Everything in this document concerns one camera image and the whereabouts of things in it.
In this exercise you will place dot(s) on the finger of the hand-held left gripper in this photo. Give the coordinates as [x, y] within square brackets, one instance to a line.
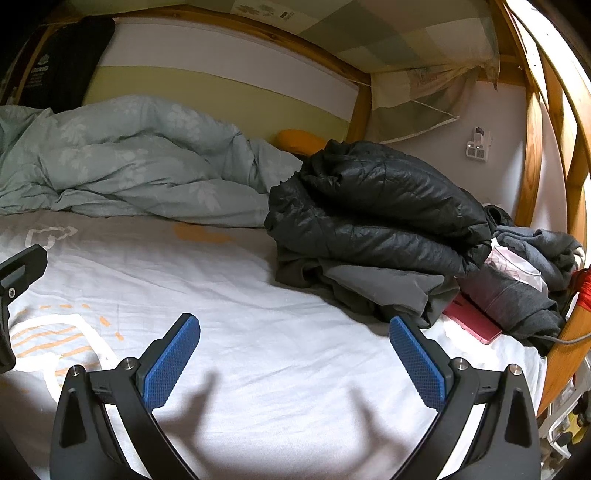
[23, 267]

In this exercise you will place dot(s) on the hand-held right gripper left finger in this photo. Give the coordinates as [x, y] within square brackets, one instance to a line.
[171, 364]

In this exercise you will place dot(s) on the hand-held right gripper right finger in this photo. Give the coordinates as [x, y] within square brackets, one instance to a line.
[415, 364]

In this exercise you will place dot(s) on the long black down jacket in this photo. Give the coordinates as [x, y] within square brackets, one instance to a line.
[369, 240]

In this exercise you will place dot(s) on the pink book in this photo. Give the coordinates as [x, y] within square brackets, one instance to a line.
[475, 323]

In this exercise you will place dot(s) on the grey jacket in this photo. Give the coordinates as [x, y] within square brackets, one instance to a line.
[378, 286]

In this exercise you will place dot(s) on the grey hoodie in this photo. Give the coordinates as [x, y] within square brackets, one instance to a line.
[508, 295]

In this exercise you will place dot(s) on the light blue floral duvet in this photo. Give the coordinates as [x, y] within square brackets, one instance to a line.
[138, 161]

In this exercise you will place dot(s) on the dark grey sweater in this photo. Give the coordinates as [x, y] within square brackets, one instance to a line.
[545, 244]

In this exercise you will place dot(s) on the black hanging garment bag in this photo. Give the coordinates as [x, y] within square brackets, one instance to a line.
[60, 64]

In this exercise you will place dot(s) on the orange pillow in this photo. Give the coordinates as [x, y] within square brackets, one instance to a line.
[300, 141]

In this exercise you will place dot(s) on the pale checked overhead cloth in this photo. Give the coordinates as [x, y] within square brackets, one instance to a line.
[369, 27]

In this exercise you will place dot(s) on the white wall socket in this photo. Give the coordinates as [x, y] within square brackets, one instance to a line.
[478, 150]

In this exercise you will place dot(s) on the wooden bunk bed frame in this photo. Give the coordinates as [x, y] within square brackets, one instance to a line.
[362, 110]

